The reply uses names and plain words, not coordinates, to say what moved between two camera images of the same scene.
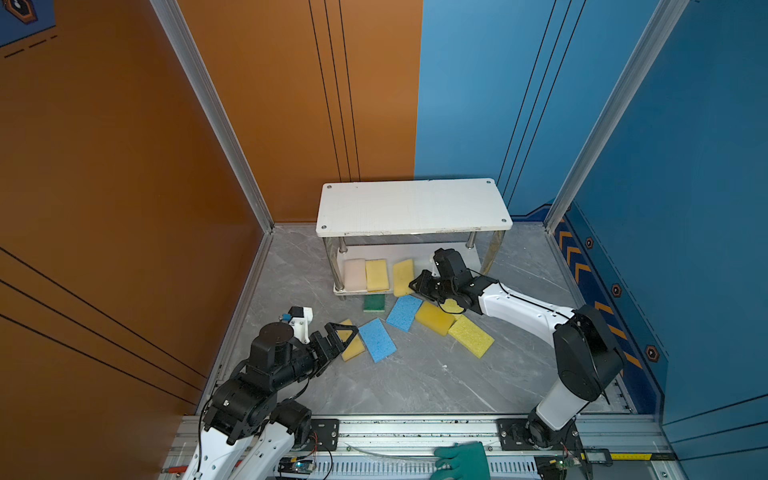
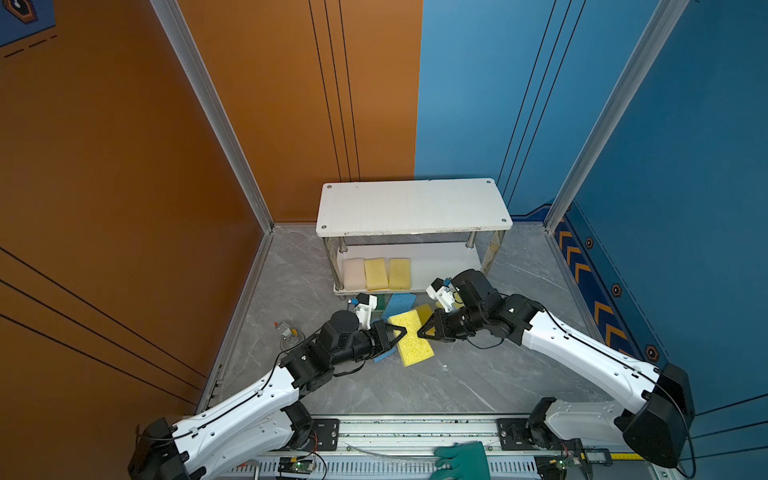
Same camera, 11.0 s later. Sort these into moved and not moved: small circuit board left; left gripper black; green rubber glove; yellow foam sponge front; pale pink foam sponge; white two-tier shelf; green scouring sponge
Moved: left gripper black
Not moved: pale pink foam sponge; small circuit board left; white two-tier shelf; yellow foam sponge front; green scouring sponge; green rubber glove
